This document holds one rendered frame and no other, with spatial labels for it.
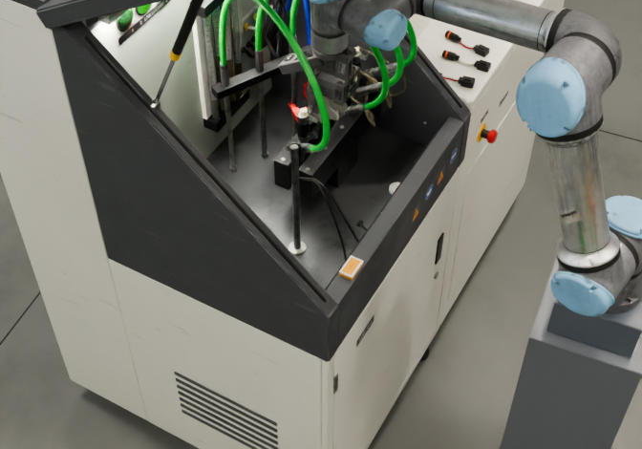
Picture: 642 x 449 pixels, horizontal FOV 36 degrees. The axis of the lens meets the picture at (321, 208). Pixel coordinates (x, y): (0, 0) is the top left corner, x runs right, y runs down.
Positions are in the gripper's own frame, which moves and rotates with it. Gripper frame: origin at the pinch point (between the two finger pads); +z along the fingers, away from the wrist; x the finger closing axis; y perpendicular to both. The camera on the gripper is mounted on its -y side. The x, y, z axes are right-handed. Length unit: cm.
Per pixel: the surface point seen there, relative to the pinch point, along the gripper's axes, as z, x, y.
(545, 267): 111, 79, 40
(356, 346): 42, -22, 22
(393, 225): 16.7, -6.7, 21.6
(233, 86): 1.3, 0.4, -22.5
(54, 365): 111, -30, -76
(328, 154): 13.3, 2.6, 0.4
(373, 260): 18.5, -16.0, 21.6
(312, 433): 64, -35, 18
